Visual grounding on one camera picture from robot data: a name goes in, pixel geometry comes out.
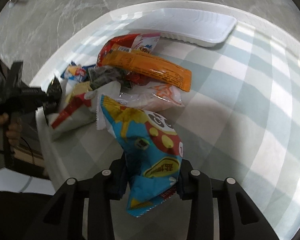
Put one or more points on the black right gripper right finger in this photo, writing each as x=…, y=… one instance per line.
x=220, y=209

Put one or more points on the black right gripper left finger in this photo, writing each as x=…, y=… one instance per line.
x=65, y=209

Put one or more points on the black snack bag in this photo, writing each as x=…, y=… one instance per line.
x=53, y=99

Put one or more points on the blue yellow snack packet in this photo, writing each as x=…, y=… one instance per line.
x=77, y=72

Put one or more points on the blue panda snack bag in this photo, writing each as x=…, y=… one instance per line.
x=153, y=152

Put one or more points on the orange snack bar wrapper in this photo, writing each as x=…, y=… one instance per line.
x=151, y=66

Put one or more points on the red Mylikes candy bag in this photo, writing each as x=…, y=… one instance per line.
x=122, y=43

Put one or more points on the person's left hand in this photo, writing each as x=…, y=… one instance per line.
x=13, y=129

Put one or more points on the white red striped snack bag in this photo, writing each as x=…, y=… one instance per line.
x=78, y=109

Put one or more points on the grey crumpled snack packet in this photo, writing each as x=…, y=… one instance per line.
x=100, y=76

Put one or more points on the checkered green white tablecloth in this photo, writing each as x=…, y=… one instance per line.
x=241, y=119

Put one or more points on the clear white orange snack bag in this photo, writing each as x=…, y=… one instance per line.
x=154, y=96

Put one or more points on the white red snack packet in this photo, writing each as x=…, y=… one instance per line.
x=146, y=42

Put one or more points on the white plastic tray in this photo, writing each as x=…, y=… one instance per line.
x=199, y=27

